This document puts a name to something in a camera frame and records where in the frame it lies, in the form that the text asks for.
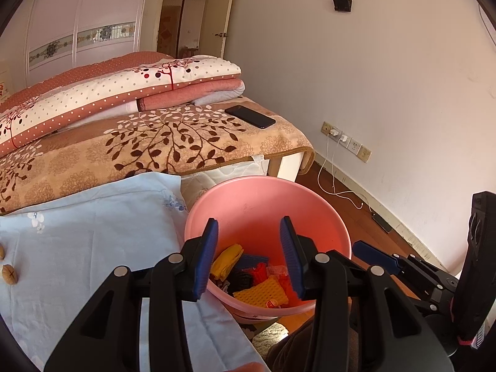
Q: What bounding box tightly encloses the blue ridged plastic strip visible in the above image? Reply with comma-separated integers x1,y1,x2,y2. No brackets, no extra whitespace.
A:
232,254,270,276

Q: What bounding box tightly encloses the beige bed frame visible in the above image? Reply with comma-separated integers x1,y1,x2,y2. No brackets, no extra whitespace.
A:
267,151,305,184

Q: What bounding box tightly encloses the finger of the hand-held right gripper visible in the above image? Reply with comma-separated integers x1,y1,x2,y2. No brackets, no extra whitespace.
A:
352,240,411,277

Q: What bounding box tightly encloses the white sliding door wardrobe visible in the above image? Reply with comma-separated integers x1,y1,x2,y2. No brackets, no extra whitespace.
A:
25,0,163,88

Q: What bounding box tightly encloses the yellow plastic wrapper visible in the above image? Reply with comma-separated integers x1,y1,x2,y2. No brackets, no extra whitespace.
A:
210,243,245,281

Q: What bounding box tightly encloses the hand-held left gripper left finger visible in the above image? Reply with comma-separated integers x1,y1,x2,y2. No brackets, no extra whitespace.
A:
44,218,219,372

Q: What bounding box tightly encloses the folded dotted quilt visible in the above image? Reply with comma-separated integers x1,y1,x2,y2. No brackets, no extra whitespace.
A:
0,51,246,157

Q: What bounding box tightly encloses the beige fuzzy slipper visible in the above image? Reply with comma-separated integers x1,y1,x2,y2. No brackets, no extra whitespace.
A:
252,320,289,351

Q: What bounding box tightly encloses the beige room door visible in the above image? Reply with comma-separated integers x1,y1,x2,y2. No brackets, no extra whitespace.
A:
211,0,239,60

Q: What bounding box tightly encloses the white quilted mattress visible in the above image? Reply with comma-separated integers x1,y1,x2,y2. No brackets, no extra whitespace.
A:
180,157,270,204

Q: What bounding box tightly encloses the yellow foam fruit net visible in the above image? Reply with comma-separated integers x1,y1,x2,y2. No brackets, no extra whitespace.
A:
232,275,289,308

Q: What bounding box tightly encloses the black smartphone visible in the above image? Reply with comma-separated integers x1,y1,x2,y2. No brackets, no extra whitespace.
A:
225,104,277,130

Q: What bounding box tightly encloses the white orange plastic wrapper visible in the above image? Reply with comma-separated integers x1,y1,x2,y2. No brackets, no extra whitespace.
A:
268,263,290,280

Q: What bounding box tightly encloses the black mesh net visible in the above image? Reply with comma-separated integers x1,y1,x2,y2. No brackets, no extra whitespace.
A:
227,271,256,297

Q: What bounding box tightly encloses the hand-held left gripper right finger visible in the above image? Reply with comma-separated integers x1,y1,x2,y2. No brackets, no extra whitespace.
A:
279,216,454,372

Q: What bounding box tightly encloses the red foam fruit net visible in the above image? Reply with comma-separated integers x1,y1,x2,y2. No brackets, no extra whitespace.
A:
252,263,314,308

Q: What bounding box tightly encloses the black power bank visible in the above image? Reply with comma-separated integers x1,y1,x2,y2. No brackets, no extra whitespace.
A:
371,211,393,234

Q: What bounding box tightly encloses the person's leg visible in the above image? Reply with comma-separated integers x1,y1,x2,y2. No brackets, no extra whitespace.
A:
267,298,388,372

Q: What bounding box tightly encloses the light blue floral cloth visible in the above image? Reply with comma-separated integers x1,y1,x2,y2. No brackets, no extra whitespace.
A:
0,171,272,372

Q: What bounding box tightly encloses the pink plastic bucket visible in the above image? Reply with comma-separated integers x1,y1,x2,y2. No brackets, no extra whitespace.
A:
184,176,352,324

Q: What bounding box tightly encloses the white charging cable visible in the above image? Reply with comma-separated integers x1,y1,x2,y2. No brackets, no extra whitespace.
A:
331,141,374,214
317,136,365,209

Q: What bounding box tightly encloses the brown leaf print blanket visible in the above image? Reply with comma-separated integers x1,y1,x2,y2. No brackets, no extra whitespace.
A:
0,97,316,215

